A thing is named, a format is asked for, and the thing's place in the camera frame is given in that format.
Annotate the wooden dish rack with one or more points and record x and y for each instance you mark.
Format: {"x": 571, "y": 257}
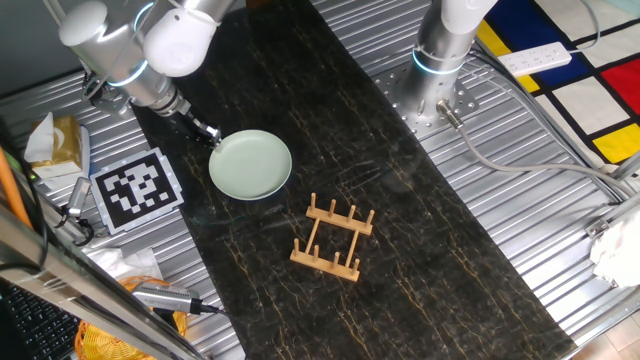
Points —
{"x": 340, "y": 221}

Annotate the thin metal pole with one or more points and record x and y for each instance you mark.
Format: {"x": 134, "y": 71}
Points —
{"x": 52, "y": 6}

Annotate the large aluminium frame beam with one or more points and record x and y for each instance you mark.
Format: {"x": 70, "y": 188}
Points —
{"x": 50, "y": 280}

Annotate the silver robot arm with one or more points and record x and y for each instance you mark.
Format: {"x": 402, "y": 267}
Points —
{"x": 100, "y": 45}

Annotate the white plastic bag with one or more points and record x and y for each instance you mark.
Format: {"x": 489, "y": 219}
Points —
{"x": 130, "y": 262}

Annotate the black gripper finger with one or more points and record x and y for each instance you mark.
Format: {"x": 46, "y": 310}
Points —
{"x": 205, "y": 141}
{"x": 214, "y": 136}

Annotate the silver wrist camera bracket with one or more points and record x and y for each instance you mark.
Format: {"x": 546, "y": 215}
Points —
{"x": 107, "y": 100}

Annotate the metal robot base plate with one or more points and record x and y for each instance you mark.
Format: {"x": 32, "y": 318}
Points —
{"x": 430, "y": 125}

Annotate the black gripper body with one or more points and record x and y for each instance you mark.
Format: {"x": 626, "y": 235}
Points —
{"x": 196, "y": 126}

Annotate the gold tissue box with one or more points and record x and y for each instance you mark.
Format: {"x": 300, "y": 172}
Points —
{"x": 65, "y": 145}

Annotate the black keyboard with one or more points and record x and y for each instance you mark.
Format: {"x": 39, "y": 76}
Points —
{"x": 35, "y": 325}

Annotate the black marble table mat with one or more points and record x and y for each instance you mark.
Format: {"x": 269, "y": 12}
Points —
{"x": 400, "y": 310}

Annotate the orange tube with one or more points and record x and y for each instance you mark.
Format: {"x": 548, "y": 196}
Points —
{"x": 11, "y": 190}

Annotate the aluminium frame strut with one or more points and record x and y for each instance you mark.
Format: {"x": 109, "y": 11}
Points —
{"x": 607, "y": 220}

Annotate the pale green dish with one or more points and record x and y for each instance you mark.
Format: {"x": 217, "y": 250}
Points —
{"x": 250, "y": 167}

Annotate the white crumpled cloth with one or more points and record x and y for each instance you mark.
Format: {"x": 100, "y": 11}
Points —
{"x": 617, "y": 250}

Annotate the yellow wicker basket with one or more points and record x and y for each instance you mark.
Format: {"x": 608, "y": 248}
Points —
{"x": 100, "y": 345}

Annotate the black white marker board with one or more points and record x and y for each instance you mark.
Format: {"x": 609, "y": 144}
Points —
{"x": 135, "y": 190}

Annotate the white power strip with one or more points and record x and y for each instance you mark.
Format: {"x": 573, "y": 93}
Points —
{"x": 535, "y": 59}

